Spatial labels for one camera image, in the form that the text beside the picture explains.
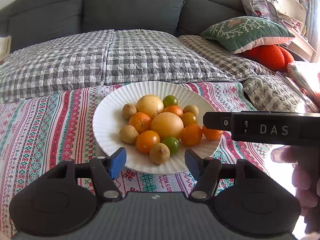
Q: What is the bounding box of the smooth orange tomato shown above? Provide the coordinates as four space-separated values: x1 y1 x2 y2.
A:
181 124 203 146
135 130 161 155
202 125 223 140

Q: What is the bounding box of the green tomato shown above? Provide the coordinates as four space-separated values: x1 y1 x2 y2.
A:
162 137 180 156
163 95 178 108

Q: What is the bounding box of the olive orange tomato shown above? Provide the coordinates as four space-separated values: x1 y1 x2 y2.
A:
181 112 198 127

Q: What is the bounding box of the large yellow grapefruit front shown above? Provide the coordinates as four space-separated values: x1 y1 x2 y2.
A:
151 112 184 139

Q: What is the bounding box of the large yellow grapefruit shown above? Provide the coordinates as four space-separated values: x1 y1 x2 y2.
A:
151 112 184 139
136 94 164 119

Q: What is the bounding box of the brown kiwi top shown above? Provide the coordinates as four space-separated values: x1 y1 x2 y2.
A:
122 103 137 120

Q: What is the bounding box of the bumpy mandarin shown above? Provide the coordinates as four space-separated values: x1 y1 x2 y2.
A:
129 112 151 134
163 105 184 117

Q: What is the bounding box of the large yellow grapefruit back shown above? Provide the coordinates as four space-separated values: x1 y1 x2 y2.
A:
136 94 164 119

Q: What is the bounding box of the bumpy mandarin front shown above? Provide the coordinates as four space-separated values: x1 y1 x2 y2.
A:
129 112 151 134

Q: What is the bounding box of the right hand pink glove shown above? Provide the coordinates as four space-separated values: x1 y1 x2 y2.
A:
271 145 319 239

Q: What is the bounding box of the grey woven blanket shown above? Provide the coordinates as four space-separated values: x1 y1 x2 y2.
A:
242 75 306 113

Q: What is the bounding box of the white ribbed plate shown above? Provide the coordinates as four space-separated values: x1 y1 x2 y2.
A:
92 81 223 176

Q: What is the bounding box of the red pumpkin cushion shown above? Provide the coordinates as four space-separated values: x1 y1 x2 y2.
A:
241 45 294 72

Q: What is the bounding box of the beige checked quilt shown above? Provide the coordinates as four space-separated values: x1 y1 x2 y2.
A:
178 35 274 81

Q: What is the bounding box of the patterned red green tablecloth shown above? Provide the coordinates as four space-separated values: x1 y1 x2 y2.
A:
1 82 271 238

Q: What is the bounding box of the green snowflake pillow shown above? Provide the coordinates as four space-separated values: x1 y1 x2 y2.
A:
200 16 295 54

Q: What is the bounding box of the grey checked quilt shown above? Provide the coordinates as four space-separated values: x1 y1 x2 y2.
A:
1 29 234 103

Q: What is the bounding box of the patterned bag on sofa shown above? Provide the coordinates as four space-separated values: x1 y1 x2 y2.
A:
241 0 279 23

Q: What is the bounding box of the white bookshelf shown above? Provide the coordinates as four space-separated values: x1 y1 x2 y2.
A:
269 0 317 62

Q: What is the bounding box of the dark grey sofa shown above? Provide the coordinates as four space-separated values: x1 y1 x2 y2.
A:
1 0 245 51

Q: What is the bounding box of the white beige blanket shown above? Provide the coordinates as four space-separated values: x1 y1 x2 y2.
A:
0 36 11 61

